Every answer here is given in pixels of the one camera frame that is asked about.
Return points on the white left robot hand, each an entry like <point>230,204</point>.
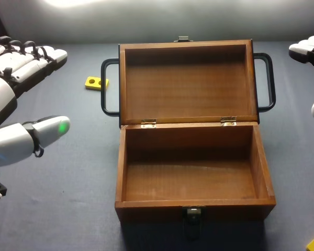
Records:
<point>5,62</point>

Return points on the grey table cloth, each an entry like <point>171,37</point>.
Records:
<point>68,209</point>

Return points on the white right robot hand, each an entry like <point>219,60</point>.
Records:
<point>303,48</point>

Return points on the open wooden box base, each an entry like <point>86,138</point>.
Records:
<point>188,183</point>

